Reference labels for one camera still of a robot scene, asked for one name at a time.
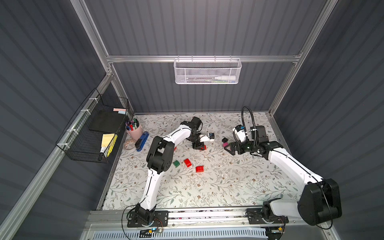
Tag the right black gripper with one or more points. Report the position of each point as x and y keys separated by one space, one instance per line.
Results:
x=235 y=147

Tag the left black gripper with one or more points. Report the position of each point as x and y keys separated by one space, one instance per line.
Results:
x=197 y=142

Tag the dark green lego brick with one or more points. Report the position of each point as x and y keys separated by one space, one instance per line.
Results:
x=176 y=163

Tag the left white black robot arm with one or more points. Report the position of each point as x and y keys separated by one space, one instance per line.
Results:
x=159 y=160

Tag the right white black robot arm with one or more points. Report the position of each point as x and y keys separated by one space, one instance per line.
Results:
x=320 y=199

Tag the red lego brick long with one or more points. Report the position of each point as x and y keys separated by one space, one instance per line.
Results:
x=187 y=163

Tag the red lego brick rounded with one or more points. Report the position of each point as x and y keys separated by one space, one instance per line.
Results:
x=200 y=169

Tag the blue stapler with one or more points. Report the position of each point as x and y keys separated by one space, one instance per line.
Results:
x=141 y=141

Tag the pink pen cup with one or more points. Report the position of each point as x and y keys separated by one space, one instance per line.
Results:
x=134 y=129

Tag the round tape roll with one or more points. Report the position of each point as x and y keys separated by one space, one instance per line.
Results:
x=130 y=144

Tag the white marker in basket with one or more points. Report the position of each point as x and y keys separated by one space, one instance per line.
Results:
x=225 y=78

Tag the yellow sticky note pad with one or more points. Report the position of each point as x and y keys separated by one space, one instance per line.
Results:
x=107 y=144

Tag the black notebook in basket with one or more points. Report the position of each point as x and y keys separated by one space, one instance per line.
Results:
x=107 y=122

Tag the white wire mesh basket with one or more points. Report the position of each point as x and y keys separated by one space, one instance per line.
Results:
x=201 y=71

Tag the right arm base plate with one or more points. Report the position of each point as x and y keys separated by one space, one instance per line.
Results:
x=261 y=216

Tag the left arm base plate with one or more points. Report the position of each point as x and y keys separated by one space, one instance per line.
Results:
x=147 y=219

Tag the black wire wall basket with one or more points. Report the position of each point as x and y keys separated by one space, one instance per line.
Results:
x=81 y=144

